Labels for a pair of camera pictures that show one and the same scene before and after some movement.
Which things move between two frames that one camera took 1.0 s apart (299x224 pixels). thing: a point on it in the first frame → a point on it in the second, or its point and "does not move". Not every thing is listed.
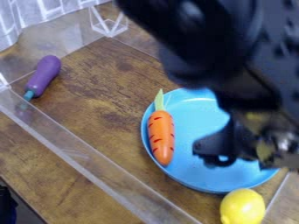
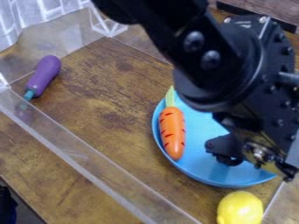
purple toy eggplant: (48, 67) does not move
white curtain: (20, 14) does not move
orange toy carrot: (161, 131) → (172, 129)
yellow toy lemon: (241, 207) does not move
